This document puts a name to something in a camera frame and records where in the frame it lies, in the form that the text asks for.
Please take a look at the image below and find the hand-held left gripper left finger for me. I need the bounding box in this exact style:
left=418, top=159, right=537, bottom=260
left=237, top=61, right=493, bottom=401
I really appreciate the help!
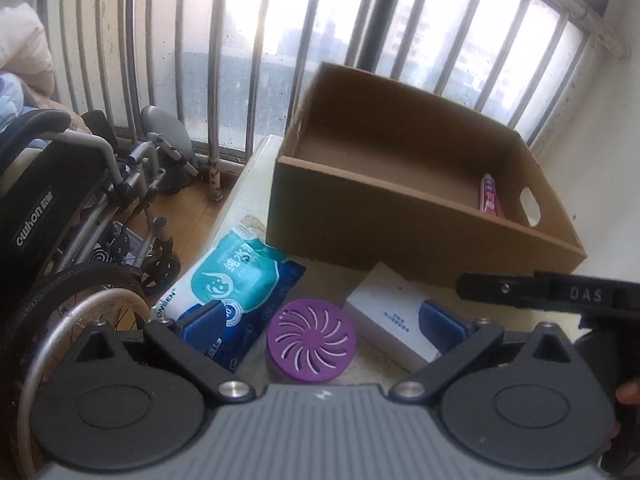
left=75, top=302, right=256, bottom=403

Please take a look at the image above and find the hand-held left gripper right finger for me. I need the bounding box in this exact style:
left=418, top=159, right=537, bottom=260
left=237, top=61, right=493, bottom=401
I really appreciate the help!
left=390, top=300, right=576, bottom=403

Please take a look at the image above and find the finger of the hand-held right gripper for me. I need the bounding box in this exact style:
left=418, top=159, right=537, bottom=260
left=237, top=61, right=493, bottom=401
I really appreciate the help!
left=456, top=272, right=538, bottom=307

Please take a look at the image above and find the blue wet wipes pack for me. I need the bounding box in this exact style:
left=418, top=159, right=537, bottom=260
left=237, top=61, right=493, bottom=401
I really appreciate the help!
left=150, top=224, right=307, bottom=374

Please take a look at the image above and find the brown cardboard box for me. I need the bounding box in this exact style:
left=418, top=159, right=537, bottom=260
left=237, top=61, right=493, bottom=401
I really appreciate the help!
left=265, top=62, right=587, bottom=286

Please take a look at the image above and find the person's right hand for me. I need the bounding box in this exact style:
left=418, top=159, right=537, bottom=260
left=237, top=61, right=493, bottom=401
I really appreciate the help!
left=602, top=380, right=640, bottom=467

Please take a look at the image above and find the white flat carton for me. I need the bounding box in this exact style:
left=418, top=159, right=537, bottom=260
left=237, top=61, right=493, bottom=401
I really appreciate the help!
left=344, top=262, right=472, bottom=367

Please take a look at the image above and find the red and white tube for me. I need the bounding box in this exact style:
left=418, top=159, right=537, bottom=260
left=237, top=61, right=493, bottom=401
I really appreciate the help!
left=479, top=173, right=504, bottom=219

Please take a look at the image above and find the purple round air freshener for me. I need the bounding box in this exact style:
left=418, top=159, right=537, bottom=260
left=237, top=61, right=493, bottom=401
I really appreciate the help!
left=265, top=299, right=359, bottom=386

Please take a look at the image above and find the grey padded seat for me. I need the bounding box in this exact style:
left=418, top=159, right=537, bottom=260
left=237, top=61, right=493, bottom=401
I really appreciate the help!
left=139, top=105, right=202, bottom=196

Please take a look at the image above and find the black folding wheelchair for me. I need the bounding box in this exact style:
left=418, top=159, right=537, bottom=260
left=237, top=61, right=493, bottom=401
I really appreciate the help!
left=0, top=109, right=183, bottom=478

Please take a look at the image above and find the metal window railing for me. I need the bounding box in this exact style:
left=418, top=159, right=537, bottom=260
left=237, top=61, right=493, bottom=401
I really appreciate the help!
left=30, top=0, right=632, bottom=202

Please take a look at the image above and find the light blue bedding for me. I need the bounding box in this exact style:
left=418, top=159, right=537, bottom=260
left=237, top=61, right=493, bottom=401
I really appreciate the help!
left=0, top=72, right=27, bottom=133

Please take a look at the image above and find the pink pillow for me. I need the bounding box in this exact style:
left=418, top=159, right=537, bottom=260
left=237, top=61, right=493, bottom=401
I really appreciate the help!
left=0, top=7, right=54, bottom=97

